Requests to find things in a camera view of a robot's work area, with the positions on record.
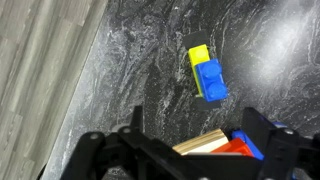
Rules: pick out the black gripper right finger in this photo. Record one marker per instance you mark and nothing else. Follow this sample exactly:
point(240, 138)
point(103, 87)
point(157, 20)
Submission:
point(256, 126)

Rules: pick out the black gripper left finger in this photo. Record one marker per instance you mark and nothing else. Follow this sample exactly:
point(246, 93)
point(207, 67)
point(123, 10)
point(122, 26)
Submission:
point(138, 120)

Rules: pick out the long blue building block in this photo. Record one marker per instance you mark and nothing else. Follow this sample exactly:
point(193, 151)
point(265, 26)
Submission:
point(238, 135)

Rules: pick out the orange building block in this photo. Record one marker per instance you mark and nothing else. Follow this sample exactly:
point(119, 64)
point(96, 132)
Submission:
point(235, 148)

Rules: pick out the brown wooden bowl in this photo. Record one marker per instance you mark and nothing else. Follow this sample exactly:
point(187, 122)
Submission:
point(200, 141)

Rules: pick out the small blue two-stud block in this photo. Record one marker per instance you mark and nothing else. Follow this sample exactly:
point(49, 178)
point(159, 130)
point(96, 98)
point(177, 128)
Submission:
point(211, 80)

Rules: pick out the small yellow building block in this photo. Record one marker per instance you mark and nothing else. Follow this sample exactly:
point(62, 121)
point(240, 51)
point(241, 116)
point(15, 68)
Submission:
point(200, 55)

